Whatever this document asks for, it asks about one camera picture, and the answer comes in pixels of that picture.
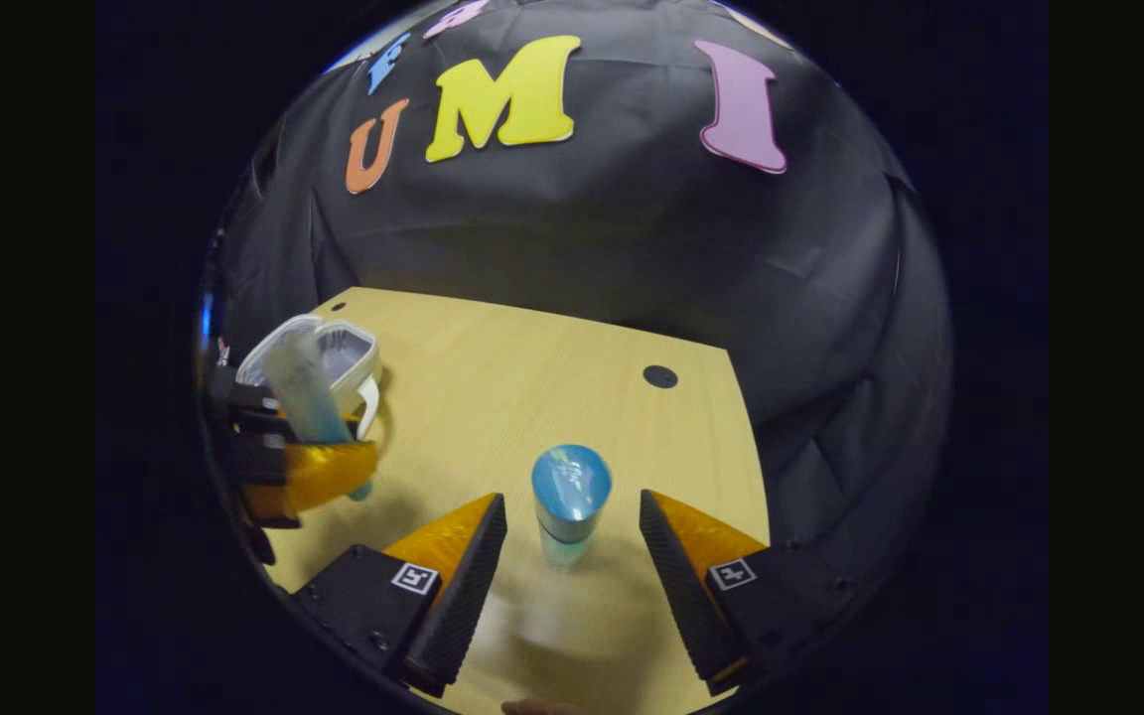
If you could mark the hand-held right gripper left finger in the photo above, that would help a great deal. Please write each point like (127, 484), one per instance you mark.
(463, 596)

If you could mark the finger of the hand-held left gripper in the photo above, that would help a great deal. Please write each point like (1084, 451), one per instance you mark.
(249, 402)
(324, 477)

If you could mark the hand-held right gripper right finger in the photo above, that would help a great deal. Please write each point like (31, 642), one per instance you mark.
(686, 596)

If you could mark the white blue cream tube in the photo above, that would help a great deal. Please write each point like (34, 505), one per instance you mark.
(309, 397)

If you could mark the small white suitcase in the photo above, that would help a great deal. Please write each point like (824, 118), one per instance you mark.
(349, 353)

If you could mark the blue lotion bottle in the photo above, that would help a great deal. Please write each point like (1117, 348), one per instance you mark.
(570, 492)

